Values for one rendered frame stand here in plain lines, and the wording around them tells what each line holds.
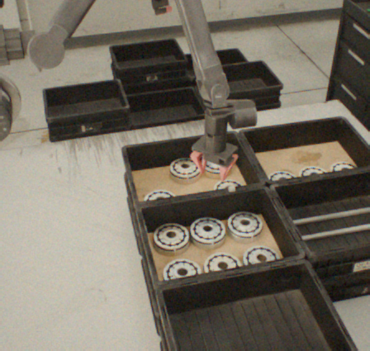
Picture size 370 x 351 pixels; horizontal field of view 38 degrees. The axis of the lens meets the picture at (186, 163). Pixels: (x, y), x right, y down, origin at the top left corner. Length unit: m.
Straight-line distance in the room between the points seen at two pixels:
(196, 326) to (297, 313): 0.26
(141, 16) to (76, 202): 2.89
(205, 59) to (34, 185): 0.98
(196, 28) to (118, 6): 3.29
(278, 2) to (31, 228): 3.58
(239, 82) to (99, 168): 1.23
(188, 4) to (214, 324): 0.78
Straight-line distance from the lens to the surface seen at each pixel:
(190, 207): 1.58
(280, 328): 1.41
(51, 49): 1.22
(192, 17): 1.29
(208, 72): 1.29
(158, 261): 1.53
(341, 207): 1.76
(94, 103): 2.88
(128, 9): 4.58
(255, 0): 4.88
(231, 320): 1.41
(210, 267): 1.48
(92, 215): 1.88
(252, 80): 3.07
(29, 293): 1.69
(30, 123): 3.72
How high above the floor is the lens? 1.97
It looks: 38 degrees down
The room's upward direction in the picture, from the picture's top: straight up
